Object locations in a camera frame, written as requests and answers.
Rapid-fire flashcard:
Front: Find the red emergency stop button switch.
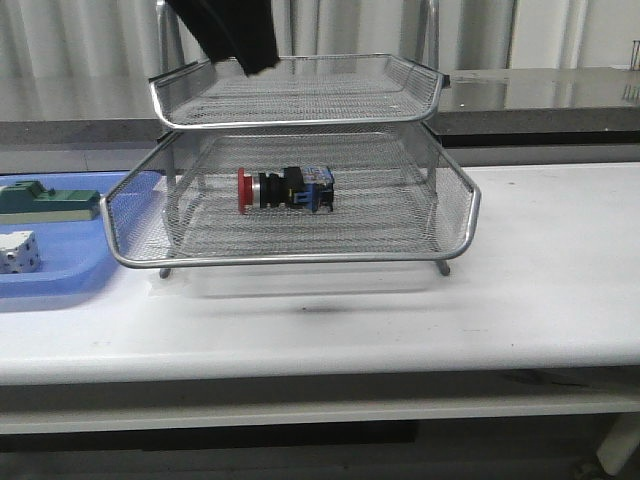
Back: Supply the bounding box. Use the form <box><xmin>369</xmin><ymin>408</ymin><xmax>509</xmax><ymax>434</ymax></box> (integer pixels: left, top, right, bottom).
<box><xmin>237</xmin><ymin>166</ymin><xmax>335</xmax><ymax>214</ymax></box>

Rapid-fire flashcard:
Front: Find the mesh rack tray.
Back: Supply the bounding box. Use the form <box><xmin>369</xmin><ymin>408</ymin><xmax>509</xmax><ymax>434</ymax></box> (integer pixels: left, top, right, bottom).
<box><xmin>100</xmin><ymin>123</ymin><xmax>481</xmax><ymax>269</ymax></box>
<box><xmin>149</xmin><ymin>53</ymin><xmax>446</xmax><ymax>130</ymax></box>

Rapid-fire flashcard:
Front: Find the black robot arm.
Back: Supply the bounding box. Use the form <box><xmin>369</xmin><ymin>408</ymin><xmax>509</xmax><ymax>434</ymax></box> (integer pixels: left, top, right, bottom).
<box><xmin>169</xmin><ymin>0</ymin><xmax>280</xmax><ymax>76</ymax></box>

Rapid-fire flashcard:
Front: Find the blue plastic tray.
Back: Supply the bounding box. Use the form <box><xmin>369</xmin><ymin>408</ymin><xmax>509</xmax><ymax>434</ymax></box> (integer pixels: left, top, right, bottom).
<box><xmin>0</xmin><ymin>169</ymin><xmax>166</xmax><ymax>300</ymax></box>

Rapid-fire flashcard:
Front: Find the grey stone counter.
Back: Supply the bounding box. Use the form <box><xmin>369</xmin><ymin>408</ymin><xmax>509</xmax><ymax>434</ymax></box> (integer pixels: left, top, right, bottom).
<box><xmin>1</xmin><ymin>67</ymin><xmax>639</xmax><ymax>174</ymax></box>

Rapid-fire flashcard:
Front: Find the green terminal block component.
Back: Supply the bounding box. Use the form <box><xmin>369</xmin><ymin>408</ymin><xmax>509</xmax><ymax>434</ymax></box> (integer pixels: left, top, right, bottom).
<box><xmin>1</xmin><ymin>180</ymin><xmax>101</xmax><ymax>224</ymax></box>

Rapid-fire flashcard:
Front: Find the white perforated block component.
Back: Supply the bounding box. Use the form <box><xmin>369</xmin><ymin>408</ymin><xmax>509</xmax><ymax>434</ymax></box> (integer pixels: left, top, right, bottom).
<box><xmin>1</xmin><ymin>230</ymin><xmax>41</xmax><ymax>274</ymax></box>

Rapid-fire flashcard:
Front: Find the white pleated curtain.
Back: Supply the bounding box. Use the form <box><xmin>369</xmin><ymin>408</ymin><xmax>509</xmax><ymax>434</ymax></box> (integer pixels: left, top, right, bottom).
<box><xmin>0</xmin><ymin>0</ymin><xmax>640</xmax><ymax>124</ymax></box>

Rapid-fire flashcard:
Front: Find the white table leg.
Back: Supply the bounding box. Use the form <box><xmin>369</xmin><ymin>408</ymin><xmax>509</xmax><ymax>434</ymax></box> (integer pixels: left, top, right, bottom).
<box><xmin>596</xmin><ymin>412</ymin><xmax>640</xmax><ymax>476</ymax></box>

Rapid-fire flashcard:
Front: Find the grey metal rack frame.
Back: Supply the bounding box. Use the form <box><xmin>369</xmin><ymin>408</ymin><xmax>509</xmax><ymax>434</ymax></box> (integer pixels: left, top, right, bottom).
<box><xmin>152</xmin><ymin>0</ymin><xmax>451</xmax><ymax>279</ymax></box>

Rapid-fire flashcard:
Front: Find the white table frame rail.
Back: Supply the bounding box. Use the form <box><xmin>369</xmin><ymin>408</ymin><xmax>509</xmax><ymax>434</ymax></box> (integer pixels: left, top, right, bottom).
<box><xmin>1</xmin><ymin>390</ymin><xmax>639</xmax><ymax>435</ymax></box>

